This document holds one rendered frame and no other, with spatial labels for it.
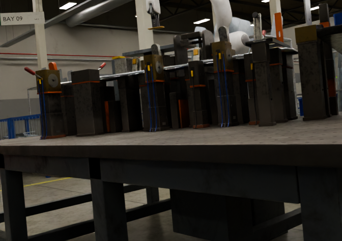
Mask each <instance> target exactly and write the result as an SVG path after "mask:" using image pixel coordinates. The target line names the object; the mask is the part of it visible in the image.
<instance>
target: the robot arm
mask: <svg viewBox="0 0 342 241"><path fill-rule="evenodd" d="M210 1H211V3H212V6H213V9H214V13H215V17H216V31H215V39H214V42H218V41H220V40H219V33H218V29H219V28H220V27H221V26H225V27H227V29H228V32H229V27H230V24H231V21H232V11H231V6H230V2H229V0H210ZM146 8H147V13H148V14H150V15H151V20H152V27H153V28H154V27H158V26H160V24H159V14H160V3H159V0H146ZM229 38H230V43H231V45H232V49H234V50H235V53H236V55H240V54H244V53H248V51H249V47H247V46H245V42H247V41H250V39H249V37H248V35H247V34H246V33H245V32H242V31H237V32H233V33H230V34H229Z"/></svg>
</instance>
